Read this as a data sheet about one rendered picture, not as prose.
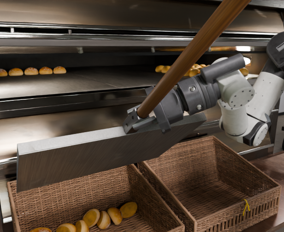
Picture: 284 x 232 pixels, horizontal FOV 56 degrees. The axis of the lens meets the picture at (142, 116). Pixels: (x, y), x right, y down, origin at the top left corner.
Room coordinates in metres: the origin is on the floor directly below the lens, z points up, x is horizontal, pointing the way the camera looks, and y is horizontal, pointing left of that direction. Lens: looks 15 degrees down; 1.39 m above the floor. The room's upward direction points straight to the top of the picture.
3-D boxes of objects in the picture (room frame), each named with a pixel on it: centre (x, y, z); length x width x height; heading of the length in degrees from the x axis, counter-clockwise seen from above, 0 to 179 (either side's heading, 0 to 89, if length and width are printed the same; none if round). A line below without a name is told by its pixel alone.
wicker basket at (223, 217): (1.24, -0.32, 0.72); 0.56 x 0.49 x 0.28; 120
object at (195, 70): (2.13, -0.45, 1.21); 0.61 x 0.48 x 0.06; 30
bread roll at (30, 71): (2.03, 0.83, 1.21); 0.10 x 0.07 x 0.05; 122
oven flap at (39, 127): (1.46, -0.17, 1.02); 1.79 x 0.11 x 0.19; 120
